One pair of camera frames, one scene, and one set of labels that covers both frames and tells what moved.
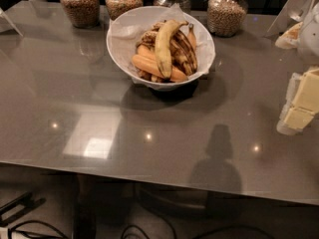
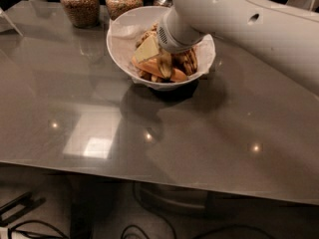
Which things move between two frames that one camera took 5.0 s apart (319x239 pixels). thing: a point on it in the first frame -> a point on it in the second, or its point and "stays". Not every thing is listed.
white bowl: (162, 48) stays
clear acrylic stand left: (6, 24) stays
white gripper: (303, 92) -> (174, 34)
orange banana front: (153, 67) stays
